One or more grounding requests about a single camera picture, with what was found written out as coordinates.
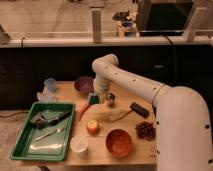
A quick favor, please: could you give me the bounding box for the black monitor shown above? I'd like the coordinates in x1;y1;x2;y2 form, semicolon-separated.
136;0;193;36

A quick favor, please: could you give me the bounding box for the dark grape bunch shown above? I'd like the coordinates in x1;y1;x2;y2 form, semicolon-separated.
135;121;156;141

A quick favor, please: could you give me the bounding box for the orange carrot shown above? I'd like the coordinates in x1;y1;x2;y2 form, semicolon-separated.
78;103;90;121

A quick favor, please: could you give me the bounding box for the crumpled clear plastic bag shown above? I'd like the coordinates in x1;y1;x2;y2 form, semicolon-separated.
37;93;58;103

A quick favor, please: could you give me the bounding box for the black handled knife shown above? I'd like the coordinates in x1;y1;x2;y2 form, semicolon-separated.
39;110;71;127

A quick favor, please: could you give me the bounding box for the green blue sponge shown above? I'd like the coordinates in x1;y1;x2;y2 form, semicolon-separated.
88;93;100;105

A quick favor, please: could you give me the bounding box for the orange yellow fruit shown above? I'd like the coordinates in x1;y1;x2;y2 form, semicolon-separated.
86;120;100;135

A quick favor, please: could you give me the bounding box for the small metal cup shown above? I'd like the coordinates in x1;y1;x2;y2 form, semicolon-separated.
106;93;115;107

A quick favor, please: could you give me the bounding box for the orange bowl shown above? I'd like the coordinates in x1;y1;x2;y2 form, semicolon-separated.
106;129;133;158

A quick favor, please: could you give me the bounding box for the green plastic tray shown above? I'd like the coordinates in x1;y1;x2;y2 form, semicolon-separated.
10;102;75;162

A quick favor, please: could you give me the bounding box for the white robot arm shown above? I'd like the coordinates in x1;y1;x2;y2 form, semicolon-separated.
92;54;213;171

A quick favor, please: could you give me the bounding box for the purple bowl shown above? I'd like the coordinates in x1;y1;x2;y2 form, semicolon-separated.
74;76;94;94

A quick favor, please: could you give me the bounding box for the yellow banana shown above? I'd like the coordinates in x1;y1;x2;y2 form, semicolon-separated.
107;109;132;122

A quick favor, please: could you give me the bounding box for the wooden box with bowl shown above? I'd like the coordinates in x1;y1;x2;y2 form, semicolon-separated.
117;21;140;37

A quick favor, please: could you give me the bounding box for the black remote control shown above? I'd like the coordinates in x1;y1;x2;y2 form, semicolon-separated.
130;102;149;118

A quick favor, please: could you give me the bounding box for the white plastic cup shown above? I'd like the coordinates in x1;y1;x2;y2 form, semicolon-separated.
70;136;88;156

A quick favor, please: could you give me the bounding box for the blue translucent cup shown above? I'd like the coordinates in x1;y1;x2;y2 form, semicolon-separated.
44;78;56;92

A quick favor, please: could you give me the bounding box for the silver fork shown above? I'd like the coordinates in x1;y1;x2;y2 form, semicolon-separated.
34;126;65;141

